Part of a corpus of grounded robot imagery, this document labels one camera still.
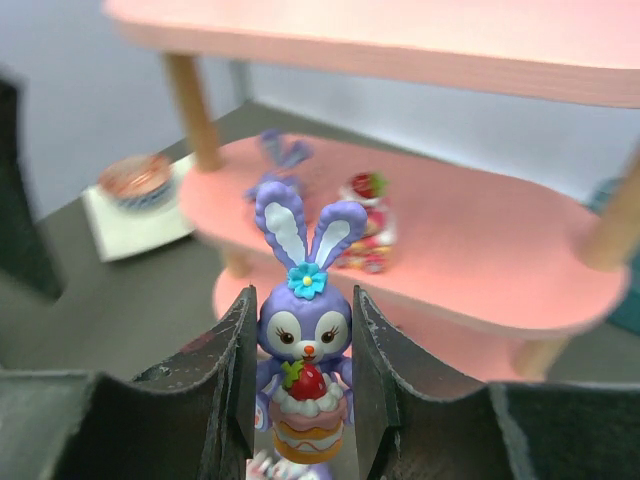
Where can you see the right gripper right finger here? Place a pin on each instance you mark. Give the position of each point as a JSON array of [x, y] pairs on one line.
[[419, 418]]

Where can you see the white square plate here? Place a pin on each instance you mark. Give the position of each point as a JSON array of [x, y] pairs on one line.
[[119, 233]]

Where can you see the pink bonnet melody toy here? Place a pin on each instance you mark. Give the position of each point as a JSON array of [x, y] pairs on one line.
[[265, 467]]

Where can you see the purple bunny head toy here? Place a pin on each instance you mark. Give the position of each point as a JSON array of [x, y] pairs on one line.
[[285, 158]]

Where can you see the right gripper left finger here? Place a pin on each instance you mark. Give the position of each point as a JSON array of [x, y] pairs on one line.
[[191, 416]]

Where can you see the purple long-ear bunny toy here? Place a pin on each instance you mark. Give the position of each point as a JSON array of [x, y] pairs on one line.
[[303, 389]]

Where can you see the red patterned bowl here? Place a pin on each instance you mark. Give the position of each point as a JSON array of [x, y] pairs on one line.
[[138, 183]]

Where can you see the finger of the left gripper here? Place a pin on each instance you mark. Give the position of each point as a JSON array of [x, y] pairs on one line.
[[25, 256]]

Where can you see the pink three-tier toy shelf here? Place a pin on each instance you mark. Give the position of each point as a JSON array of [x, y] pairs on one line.
[[493, 274]]

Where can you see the red strawberry cake toy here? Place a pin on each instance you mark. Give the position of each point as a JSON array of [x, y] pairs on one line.
[[372, 253]]

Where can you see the teal plastic bin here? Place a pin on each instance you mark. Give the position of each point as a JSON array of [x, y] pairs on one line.
[[618, 200]]

